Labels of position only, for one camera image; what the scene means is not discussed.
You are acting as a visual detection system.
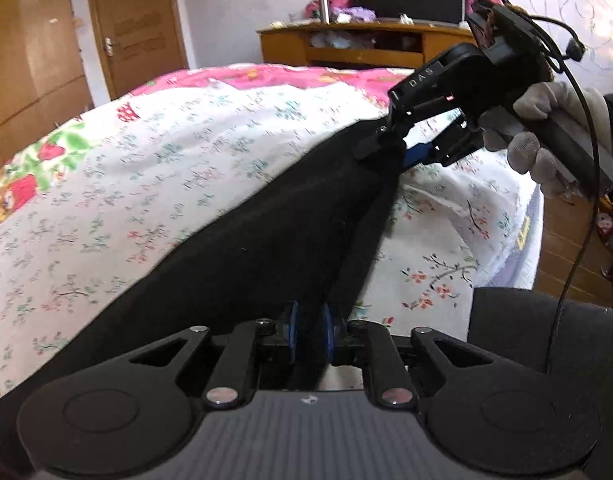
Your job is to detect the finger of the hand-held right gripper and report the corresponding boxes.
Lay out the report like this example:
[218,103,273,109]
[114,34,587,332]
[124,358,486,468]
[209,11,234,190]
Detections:
[401,119,483,170]
[355,94,463,162]

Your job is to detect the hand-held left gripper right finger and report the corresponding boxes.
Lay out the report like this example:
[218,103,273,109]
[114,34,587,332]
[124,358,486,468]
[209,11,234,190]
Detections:
[321,302,507,408]

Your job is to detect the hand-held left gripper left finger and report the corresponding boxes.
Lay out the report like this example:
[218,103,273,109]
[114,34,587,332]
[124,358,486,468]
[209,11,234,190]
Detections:
[111,301,301,408]

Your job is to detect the black pants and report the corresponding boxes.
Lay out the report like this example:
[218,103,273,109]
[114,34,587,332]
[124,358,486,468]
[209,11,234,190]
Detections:
[0,115,415,480]

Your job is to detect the person's right hand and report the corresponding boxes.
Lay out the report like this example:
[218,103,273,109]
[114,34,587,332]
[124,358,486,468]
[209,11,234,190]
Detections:
[479,80,613,199]

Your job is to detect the purple cloth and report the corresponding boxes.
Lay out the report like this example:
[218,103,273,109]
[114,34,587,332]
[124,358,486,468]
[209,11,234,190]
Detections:
[337,6,378,24]

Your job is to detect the wooden cabinet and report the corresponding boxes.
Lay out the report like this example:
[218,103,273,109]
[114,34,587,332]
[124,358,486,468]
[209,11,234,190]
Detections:
[256,16,613,309]

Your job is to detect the dark cloth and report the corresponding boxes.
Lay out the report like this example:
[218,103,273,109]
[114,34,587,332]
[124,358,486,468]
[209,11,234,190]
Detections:
[468,286,613,377]

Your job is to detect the white floral bed sheet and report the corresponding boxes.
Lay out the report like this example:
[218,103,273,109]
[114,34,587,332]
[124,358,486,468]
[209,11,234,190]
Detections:
[0,77,545,402]

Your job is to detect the wooden door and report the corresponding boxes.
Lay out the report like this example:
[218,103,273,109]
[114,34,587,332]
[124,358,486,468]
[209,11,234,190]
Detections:
[84,0,190,102]

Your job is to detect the wooden wardrobe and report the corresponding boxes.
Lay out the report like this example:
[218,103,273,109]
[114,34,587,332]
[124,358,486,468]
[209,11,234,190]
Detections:
[0,0,95,181]

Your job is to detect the black cable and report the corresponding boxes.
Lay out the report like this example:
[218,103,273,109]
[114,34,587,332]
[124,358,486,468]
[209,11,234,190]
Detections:
[468,0,606,377]

